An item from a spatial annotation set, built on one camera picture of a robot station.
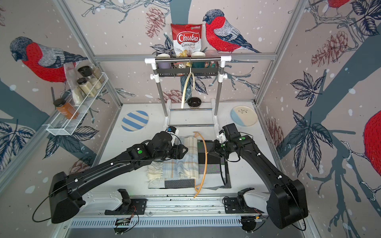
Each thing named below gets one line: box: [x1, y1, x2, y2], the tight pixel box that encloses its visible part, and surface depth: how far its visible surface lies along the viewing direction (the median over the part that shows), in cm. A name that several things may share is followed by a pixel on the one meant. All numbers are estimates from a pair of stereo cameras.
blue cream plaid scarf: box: [147, 135, 199, 185], surface depth 83 cm
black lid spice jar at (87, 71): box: [77, 65, 103, 91], surface depth 81 cm
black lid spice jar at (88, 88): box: [76, 77, 98, 98], surface depth 79 cm
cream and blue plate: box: [230, 105, 258, 127], surface depth 116 cm
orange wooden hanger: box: [192, 131, 209, 198], surface depth 80 cm
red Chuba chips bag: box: [170, 23, 203, 58], surface depth 81 cm
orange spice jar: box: [53, 98, 80, 120], surface depth 68 cm
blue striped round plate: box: [121, 110, 150, 132], surface depth 113 cm
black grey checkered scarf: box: [147, 139, 232, 191], surface depth 82 cm
